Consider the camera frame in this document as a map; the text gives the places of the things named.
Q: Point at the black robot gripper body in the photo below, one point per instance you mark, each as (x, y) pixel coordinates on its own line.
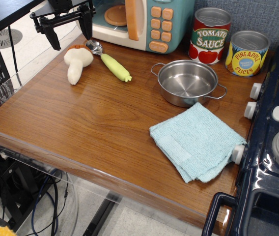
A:
(59, 12)

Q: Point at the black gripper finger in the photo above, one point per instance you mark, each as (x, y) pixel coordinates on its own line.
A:
(50, 34)
(86, 22)

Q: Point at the spoon with green handle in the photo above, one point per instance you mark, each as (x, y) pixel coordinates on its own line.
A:
(113, 65)

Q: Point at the plush white mushroom toy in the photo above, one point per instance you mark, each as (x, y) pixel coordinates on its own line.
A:
(77, 57)

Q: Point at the teal toy microwave oven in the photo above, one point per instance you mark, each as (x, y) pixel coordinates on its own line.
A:
(156, 26)

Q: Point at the small stainless steel pot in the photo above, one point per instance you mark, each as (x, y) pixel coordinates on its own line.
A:
(185, 82)

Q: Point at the clear acrylic table guard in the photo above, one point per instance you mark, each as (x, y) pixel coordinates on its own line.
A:
(78, 128)

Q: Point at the tomato sauce can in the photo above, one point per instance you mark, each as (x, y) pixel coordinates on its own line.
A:
(210, 30)

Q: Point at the pineapple slices can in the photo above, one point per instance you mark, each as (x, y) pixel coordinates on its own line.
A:
(246, 53)

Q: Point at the light blue folded cloth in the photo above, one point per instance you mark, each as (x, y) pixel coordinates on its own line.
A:
(197, 143)

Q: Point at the dark blue toy stove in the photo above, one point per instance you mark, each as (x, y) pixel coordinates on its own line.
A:
(255, 206)

